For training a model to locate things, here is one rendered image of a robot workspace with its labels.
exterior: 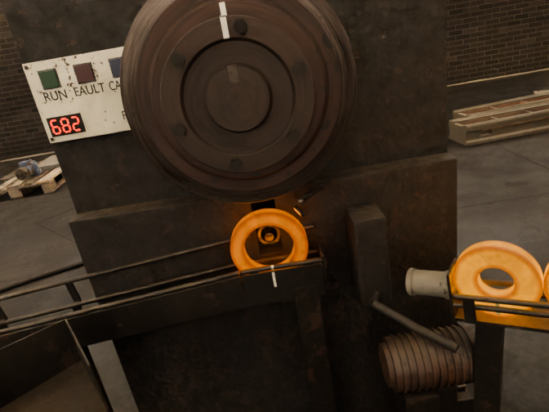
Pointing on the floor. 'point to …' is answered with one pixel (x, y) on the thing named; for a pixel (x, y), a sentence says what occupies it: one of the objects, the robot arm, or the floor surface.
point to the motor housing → (426, 366)
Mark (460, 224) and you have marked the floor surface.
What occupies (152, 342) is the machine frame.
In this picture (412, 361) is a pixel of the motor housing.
